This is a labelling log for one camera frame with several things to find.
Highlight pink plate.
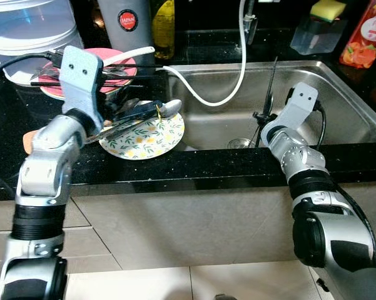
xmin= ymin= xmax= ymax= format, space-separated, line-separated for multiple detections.
xmin=41 ymin=48 xmax=138 ymax=101

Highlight clear plastic lidded container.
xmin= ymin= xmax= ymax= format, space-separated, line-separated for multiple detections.
xmin=0 ymin=0 xmax=86 ymax=86

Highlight peach dish soap bottle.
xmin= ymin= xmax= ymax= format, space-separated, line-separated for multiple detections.
xmin=338 ymin=0 xmax=376 ymax=70

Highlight metal spoon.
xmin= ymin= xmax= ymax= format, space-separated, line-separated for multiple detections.
xmin=133 ymin=98 xmax=184 ymax=124

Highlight stainless steel sink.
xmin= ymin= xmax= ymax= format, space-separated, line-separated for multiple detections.
xmin=155 ymin=59 xmax=376 ymax=152

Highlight metal tongs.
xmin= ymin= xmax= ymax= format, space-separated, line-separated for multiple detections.
xmin=81 ymin=116 xmax=160 ymax=146

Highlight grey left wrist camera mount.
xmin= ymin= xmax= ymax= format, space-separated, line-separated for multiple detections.
xmin=58 ymin=45 xmax=105 ymax=133

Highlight wooden spatula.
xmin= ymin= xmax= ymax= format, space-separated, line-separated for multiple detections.
xmin=21 ymin=128 xmax=44 ymax=155

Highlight white rice paddle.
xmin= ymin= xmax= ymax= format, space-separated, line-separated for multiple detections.
xmin=103 ymin=46 xmax=156 ymax=68

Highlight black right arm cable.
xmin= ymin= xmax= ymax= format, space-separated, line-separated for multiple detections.
xmin=313 ymin=103 xmax=330 ymax=152

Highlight yellow sponge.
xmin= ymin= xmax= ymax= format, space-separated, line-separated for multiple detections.
xmin=309 ymin=0 xmax=347 ymax=23

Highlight floral print plate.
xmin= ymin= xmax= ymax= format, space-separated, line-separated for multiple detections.
xmin=98 ymin=111 xmax=186 ymax=161

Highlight white flexible hose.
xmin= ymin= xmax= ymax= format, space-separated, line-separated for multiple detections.
xmin=156 ymin=0 xmax=248 ymax=108

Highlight grey thermos with red label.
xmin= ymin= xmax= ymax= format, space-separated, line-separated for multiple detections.
xmin=96 ymin=0 xmax=155 ymax=63

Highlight clear faucet spout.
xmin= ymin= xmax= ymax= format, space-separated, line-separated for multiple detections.
xmin=244 ymin=0 xmax=258 ymax=46

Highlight yellow oil bottle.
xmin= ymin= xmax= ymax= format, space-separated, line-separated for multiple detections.
xmin=151 ymin=0 xmax=176 ymax=61

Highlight clear plastic sponge holder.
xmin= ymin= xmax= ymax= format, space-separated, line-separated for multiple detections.
xmin=290 ymin=15 xmax=348 ymax=56

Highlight thin black handled utensil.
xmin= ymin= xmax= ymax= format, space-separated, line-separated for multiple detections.
xmin=253 ymin=56 xmax=280 ymax=149

